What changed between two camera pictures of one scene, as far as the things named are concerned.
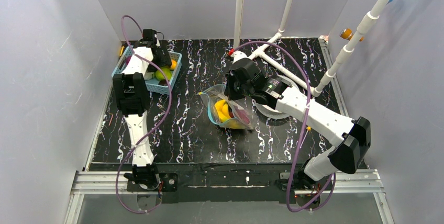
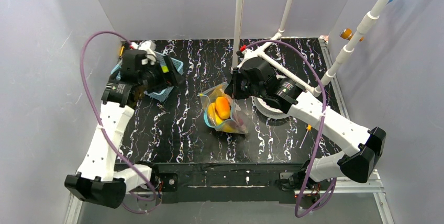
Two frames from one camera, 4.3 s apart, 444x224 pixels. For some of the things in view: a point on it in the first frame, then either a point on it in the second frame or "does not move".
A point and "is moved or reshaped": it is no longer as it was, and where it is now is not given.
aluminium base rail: x=344 y=181 does not move
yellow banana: x=218 y=105 → x=214 y=118
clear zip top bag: x=226 y=112 is moved or reshaped
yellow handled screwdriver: x=308 y=128 does not move
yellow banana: x=225 y=110 → x=227 y=127
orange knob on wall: x=347 y=33 does not move
